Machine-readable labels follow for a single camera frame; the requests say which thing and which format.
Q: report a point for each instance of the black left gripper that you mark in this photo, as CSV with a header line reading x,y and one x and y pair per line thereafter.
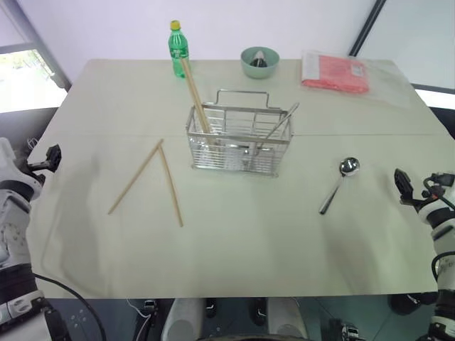
x,y
37,166

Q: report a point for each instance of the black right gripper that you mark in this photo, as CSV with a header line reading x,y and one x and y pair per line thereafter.
x,y
435,190

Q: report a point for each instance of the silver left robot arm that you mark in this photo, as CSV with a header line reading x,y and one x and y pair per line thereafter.
x,y
14,248

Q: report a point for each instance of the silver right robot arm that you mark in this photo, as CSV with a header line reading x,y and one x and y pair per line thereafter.
x,y
446,270

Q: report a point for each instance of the stainless steel spoon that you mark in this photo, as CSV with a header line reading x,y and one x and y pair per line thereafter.
x,y
350,167

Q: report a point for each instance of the wooden chopstick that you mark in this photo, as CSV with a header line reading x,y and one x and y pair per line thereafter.
x,y
196,93
136,175
192,93
171,188

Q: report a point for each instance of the dark rounded shape under table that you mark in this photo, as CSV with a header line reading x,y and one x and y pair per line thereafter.
x,y
414,303

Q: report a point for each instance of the red packet in clear bag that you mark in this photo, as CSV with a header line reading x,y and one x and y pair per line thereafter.
x,y
334,72

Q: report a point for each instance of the green plastic bottle yellow cap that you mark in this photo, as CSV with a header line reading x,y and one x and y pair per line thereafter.
x,y
177,53

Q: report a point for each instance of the pale green bowl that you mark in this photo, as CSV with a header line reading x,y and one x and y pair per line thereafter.
x,y
272,67

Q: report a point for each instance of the white rounded robot leg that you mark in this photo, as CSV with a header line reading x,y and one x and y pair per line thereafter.
x,y
288,318
183,319

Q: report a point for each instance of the cream tablecloth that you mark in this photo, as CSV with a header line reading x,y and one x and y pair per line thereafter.
x,y
227,248

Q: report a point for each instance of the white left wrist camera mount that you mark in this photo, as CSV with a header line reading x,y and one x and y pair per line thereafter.
x,y
14,174

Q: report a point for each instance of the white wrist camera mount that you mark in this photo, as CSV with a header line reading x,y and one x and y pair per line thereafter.
x,y
437,215
14,174

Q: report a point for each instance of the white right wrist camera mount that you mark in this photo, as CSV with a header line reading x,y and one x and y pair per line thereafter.
x,y
437,215

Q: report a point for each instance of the dark grey window post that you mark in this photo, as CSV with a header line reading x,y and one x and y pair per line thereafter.
x,y
39,46
366,26

